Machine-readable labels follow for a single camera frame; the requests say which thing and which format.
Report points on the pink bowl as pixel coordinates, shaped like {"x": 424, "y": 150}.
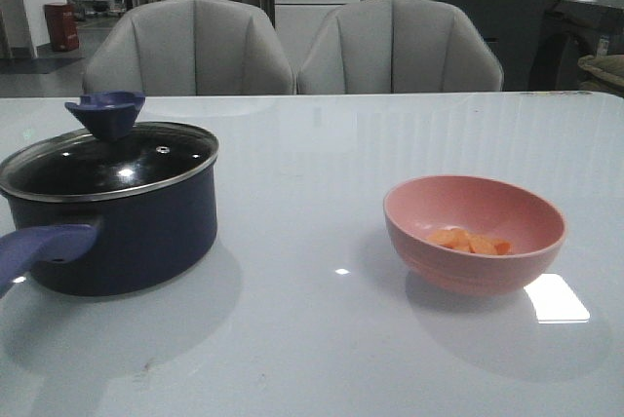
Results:
{"x": 534, "y": 227}

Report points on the orange ham slices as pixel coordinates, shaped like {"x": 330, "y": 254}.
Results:
{"x": 461, "y": 240}

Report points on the glass lid with blue knob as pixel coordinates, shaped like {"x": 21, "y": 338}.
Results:
{"x": 112, "y": 156}

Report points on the right grey upholstered chair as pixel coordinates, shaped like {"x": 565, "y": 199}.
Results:
{"x": 398, "y": 47}

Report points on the grey upholstered chair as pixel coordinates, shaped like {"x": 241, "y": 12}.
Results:
{"x": 398, "y": 47}
{"x": 191, "y": 47}

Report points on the left grey upholstered chair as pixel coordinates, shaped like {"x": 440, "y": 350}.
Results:
{"x": 191, "y": 47}

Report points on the dark blue saucepan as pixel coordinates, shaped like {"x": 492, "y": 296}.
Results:
{"x": 111, "y": 247}

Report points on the red trash bin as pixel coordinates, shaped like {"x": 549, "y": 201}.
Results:
{"x": 61, "y": 26}

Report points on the dark appliance at right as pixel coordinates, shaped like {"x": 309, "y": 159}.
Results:
{"x": 570, "y": 30}

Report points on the beige cushion at right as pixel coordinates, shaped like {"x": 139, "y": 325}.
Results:
{"x": 602, "y": 74}

